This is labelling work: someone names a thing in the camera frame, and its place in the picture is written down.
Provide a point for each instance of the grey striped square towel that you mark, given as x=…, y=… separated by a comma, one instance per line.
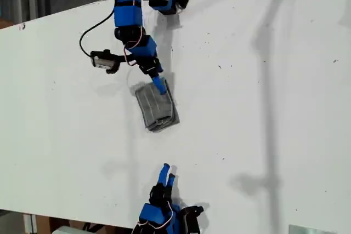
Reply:
x=156, y=108

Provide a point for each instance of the white plastic container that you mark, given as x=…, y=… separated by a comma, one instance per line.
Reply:
x=65, y=230

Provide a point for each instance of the brown cardboard box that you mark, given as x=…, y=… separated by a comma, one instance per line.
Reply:
x=42, y=224

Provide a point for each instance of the white table leg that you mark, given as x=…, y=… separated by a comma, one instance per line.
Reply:
x=29, y=224

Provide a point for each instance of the steel plate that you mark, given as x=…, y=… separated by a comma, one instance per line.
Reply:
x=304, y=229

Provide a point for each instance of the black camera stalk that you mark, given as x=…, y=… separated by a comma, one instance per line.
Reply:
x=126, y=58

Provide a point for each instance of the black labelled wrist camera box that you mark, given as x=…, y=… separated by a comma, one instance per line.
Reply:
x=192, y=219

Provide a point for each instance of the black silver wrist camera box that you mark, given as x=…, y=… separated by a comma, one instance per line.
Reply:
x=102, y=61

